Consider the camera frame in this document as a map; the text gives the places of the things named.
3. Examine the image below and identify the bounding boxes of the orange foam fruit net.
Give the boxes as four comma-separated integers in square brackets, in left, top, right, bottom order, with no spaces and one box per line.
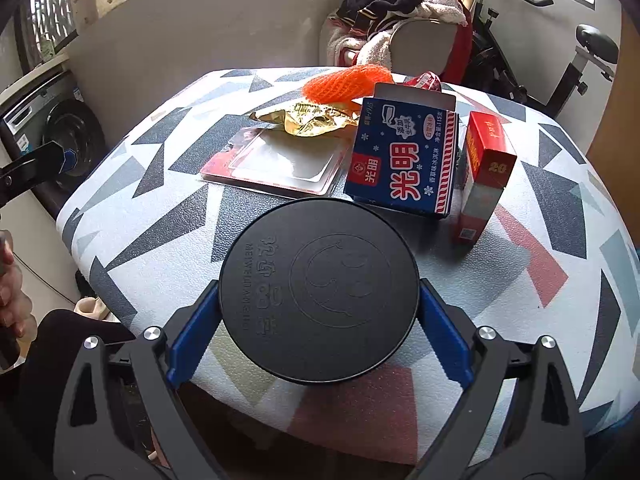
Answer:
[301,64,393,106]

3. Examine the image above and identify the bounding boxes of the grey washing machine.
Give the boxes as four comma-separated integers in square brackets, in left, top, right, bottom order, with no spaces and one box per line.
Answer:
[0,67,108,221]

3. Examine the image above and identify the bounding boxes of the black round lid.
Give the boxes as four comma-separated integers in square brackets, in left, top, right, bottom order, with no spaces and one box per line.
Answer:
[217,197,421,386]

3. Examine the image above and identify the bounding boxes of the red cigarette box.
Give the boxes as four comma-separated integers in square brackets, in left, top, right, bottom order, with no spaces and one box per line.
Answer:
[452,111,518,246]

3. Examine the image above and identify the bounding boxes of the crushed red soda can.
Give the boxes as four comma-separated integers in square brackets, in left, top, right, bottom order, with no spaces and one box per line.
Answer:
[402,72,443,92]

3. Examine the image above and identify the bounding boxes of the wooden door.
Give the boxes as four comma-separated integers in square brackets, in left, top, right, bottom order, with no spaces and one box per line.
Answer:
[587,10,640,251]

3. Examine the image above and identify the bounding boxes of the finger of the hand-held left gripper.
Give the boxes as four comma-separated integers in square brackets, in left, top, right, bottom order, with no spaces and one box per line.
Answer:
[0,141,77,206]

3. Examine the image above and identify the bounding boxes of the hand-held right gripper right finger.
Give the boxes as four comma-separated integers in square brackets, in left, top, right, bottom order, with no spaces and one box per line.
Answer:
[407,277,588,480]

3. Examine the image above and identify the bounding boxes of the person's left hand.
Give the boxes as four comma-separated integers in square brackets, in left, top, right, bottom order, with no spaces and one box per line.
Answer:
[0,230,38,361]

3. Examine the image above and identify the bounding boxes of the beige chair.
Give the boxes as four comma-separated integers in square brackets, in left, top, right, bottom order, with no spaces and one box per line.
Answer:
[320,0,476,83]

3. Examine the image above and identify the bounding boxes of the blue and white carton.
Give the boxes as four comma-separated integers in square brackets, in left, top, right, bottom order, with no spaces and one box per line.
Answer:
[343,82,460,220]

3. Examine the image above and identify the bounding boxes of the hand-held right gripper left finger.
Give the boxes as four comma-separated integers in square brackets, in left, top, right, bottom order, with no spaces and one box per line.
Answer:
[52,287,223,480]

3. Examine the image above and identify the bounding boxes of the white fleece blanket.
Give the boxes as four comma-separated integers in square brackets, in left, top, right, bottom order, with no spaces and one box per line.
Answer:
[327,0,468,68]

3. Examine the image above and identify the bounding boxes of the gold foil wrapper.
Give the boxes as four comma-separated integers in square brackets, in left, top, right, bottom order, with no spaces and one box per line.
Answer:
[249,101,362,138]

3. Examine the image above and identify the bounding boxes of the clear plastic blister pack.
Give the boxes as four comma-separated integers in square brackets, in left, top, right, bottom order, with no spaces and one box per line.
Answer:
[200,126,351,198]

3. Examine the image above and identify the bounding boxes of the black exercise bike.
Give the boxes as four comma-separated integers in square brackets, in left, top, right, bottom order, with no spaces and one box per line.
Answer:
[450,0,621,117]

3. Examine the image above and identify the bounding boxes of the red garment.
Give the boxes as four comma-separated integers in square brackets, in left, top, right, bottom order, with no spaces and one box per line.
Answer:
[440,22,474,83]

